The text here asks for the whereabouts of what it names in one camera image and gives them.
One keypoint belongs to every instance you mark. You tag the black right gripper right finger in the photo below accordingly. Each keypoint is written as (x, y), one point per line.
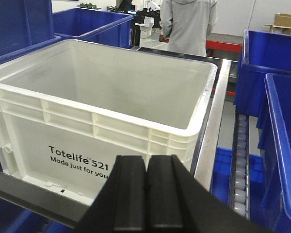
(178, 203)

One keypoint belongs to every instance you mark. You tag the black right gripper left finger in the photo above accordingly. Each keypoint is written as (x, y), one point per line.
(120, 205)

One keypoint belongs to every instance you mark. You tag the white plastic tote box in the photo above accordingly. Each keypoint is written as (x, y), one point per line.
(69, 109)

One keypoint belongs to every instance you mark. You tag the open cardboard box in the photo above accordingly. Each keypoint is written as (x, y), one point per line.
(281, 24)

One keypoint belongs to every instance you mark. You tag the right white roller track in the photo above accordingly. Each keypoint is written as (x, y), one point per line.
(239, 182)

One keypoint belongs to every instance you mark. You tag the lower left blue bin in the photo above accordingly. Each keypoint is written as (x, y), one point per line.
(15, 219)

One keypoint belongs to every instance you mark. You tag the upper right blue bin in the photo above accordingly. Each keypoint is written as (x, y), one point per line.
(275, 141)

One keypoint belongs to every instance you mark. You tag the far right rear blue bin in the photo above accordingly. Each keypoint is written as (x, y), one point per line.
(262, 53)

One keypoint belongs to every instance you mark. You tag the person in grey jacket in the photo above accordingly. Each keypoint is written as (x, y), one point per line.
(187, 23)

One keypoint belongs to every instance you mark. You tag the rear left blue bin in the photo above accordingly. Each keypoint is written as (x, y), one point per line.
(108, 28)

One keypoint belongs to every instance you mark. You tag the upper left blue bin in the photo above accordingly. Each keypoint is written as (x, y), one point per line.
(25, 26)

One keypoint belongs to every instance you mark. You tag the upper steel shelf rail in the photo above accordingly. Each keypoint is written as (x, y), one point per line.
(46, 203)

